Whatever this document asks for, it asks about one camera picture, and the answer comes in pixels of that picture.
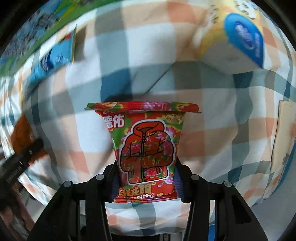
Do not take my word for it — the plaid checkered blanket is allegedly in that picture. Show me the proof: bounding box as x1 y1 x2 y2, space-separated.
0 0 296 237

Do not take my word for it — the orange snack packet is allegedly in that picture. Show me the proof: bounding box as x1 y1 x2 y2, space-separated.
11 114 36 154

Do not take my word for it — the blue snack bar packet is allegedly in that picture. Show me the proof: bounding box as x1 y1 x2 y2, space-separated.
22 28 76 101

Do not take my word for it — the red floral snack packet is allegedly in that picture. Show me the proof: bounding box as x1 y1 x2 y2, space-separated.
86 101 199 203

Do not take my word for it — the yellow tissue pack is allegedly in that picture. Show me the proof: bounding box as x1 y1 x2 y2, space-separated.
192 1 264 74

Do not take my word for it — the open cardboard box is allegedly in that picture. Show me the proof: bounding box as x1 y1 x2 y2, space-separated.
1 1 114 76

